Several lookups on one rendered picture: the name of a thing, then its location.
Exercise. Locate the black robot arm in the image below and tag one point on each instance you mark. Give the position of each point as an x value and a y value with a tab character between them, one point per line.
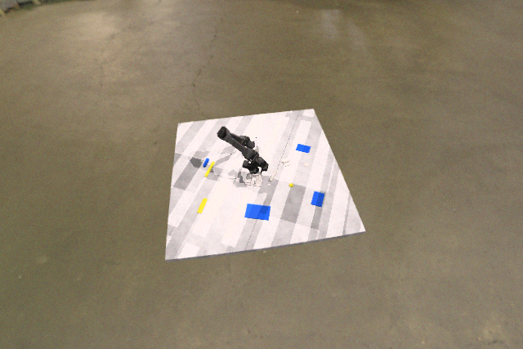
239	142

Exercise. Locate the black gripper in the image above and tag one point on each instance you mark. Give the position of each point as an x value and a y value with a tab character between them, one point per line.
246	165

